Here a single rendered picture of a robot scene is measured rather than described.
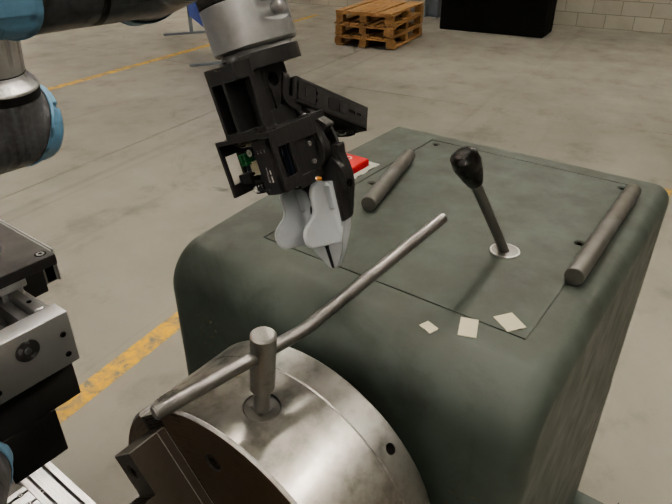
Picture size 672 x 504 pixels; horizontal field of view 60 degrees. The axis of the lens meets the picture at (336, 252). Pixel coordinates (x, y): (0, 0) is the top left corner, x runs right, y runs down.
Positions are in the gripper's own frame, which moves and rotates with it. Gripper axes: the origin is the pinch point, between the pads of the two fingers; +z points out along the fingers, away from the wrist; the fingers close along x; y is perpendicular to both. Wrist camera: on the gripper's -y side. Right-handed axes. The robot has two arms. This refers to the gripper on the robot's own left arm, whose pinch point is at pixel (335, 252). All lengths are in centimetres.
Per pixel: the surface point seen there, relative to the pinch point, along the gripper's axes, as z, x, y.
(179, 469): 13.4, -8.9, 19.6
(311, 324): 2.9, 3.3, 9.1
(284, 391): 8.8, -0.5, 11.5
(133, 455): 9.9, -10.2, 22.4
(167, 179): 27, -311, -190
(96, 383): 73, -184, -42
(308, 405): 10.2, 1.7, 11.2
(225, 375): 2.4, 1.9, 18.1
